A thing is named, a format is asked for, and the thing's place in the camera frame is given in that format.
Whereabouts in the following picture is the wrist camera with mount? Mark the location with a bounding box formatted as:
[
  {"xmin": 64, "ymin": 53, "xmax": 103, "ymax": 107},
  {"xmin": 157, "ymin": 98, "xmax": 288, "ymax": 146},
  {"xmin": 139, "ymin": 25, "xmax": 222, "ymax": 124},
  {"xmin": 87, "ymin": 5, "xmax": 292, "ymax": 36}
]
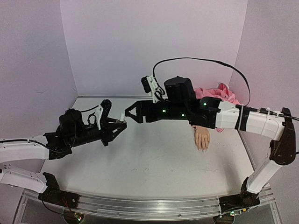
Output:
[
  {"xmin": 141, "ymin": 75, "xmax": 165, "ymax": 103},
  {"xmin": 87, "ymin": 99, "xmax": 112, "ymax": 130}
]

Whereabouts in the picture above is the white nail polish cap brush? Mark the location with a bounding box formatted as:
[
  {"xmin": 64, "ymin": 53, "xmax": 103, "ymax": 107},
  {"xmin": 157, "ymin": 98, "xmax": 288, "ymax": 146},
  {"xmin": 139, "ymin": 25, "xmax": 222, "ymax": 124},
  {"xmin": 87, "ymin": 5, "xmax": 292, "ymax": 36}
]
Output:
[{"xmin": 119, "ymin": 113, "xmax": 125, "ymax": 120}]

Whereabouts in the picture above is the mannequin hand with long nails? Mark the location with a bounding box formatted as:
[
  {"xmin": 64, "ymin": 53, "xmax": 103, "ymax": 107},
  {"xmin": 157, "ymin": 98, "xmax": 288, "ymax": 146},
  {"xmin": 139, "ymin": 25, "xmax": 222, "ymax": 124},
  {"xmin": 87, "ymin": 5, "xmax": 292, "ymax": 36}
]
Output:
[{"xmin": 194, "ymin": 126, "xmax": 210, "ymax": 151}]

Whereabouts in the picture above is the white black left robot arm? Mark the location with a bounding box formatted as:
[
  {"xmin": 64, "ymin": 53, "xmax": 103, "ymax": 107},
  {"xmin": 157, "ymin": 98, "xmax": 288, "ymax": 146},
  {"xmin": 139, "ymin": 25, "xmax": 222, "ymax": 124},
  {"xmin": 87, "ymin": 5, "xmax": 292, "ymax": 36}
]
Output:
[{"xmin": 0, "ymin": 105, "xmax": 127, "ymax": 209}]

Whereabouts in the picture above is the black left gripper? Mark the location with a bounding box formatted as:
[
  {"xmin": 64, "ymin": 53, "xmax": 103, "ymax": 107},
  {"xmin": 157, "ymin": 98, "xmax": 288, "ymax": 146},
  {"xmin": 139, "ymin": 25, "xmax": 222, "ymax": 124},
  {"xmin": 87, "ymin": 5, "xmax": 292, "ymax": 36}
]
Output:
[{"xmin": 70, "ymin": 118, "xmax": 127, "ymax": 148}]

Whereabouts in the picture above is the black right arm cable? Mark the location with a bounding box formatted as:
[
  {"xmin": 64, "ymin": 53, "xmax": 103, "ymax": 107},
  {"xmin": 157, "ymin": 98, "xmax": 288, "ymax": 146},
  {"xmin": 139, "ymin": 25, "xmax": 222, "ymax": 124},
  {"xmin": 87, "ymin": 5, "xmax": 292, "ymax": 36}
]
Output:
[{"xmin": 152, "ymin": 57, "xmax": 252, "ymax": 107}]

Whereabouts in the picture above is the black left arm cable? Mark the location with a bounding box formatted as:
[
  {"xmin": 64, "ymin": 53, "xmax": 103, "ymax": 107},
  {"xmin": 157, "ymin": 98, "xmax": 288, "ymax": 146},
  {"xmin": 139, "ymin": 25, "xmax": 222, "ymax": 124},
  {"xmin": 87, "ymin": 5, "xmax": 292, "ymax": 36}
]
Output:
[{"xmin": 0, "ymin": 105, "xmax": 101, "ymax": 154}]

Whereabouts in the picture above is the pink nail polish bottle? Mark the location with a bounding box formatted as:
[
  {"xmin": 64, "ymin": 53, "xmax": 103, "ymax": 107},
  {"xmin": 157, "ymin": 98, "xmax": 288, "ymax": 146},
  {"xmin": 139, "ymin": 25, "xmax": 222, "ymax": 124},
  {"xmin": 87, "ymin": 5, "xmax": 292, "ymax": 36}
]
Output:
[{"xmin": 116, "ymin": 120, "xmax": 127, "ymax": 124}]

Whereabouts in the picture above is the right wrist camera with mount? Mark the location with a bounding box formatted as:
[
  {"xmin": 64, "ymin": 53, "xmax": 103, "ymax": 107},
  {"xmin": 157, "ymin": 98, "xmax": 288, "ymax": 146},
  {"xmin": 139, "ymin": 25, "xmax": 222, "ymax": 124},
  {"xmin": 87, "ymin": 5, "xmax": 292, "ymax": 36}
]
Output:
[{"xmin": 141, "ymin": 75, "xmax": 165, "ymax": 103}]

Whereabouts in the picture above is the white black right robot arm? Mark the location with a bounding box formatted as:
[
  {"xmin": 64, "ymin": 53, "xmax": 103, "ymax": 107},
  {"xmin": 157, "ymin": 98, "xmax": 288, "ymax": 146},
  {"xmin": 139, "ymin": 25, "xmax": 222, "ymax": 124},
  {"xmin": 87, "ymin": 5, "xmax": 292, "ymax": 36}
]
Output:
[{"xmin": 125, "ymin": 76, "xmax": 296, "ymax": 214}]

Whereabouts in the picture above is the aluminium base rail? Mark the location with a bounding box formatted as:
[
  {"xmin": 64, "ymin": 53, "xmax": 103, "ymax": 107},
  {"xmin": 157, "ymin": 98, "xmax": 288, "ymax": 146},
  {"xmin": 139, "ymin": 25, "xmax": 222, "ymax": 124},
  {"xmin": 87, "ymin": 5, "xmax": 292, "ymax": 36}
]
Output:
[{"xmin": 13, "ymin": 185, "xmax": 281, "ymax": 224}]

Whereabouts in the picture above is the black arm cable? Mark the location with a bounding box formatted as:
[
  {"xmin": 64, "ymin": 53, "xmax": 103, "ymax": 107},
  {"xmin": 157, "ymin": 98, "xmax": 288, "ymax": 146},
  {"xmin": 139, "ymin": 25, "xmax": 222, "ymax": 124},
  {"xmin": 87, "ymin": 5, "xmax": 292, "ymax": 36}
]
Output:
[
  {"xmin": 152, "ymin": 57, "xmax": 252, "ymax": 107},
  {"xmin": 0, "ymin": 105, "xmax": 101, "ymax": 154}
]

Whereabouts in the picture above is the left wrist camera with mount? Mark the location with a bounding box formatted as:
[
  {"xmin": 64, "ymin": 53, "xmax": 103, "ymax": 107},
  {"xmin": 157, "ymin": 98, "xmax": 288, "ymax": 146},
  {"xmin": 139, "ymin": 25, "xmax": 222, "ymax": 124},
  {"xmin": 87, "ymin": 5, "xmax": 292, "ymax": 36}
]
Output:
[{"xmin": 87, "ymin": 99, "xmax": 112, "ymax": 130}]

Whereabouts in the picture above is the pink zip hoodie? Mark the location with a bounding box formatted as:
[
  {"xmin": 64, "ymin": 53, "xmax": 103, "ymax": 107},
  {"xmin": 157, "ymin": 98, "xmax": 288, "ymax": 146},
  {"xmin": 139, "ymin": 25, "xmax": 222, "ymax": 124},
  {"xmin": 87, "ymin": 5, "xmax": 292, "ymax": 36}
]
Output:
[{"xmin": 192, "ymin": 83, "xmax": 241, "ymax": 136}]

